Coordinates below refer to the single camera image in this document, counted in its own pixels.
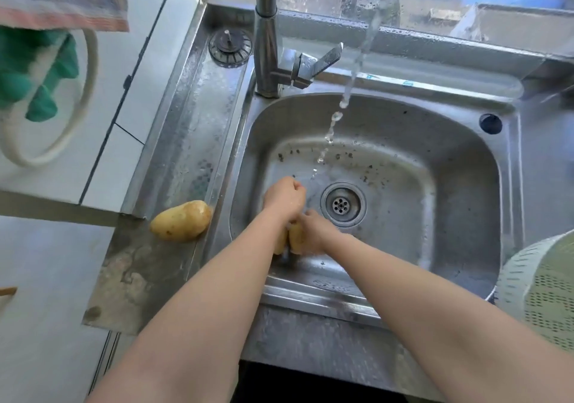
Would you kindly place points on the person's right hand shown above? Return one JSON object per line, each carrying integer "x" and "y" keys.
{"x": 316, "y": 235}

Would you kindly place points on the person's left hand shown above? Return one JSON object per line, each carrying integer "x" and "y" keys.
{"x": 283, "y": 196}

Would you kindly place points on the wet yellow potato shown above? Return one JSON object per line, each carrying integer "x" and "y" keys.
{"x": 293, "y": 238}

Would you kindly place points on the person's left forearm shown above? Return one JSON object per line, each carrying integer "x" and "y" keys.
{"x": 197, "y": 308}

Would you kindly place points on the person's right forearm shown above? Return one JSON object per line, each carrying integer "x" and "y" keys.
{"x": 448, "y": 326}

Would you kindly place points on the round sink drain strainer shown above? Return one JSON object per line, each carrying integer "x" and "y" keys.
{"x": 342, "y": 204}

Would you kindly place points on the stainless steel sink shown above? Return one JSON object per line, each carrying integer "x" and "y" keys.
{"x": 381, "y": 192}

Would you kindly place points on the large yellow potato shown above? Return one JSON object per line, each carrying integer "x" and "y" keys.
{"x": 181, "y": 221}

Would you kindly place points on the chrome kitchen faucet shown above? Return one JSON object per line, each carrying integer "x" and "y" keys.
{"x": 280, "y": 48}

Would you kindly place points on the black sink stopper plug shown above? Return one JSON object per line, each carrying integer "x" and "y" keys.
{"x": 231, "y": 46}

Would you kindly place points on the pale green perforated colander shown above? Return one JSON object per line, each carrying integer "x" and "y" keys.
{"x": 538, "y": 288}

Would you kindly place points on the green rubber glove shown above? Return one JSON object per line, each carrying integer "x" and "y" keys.
{"x": 31, "y": 71}

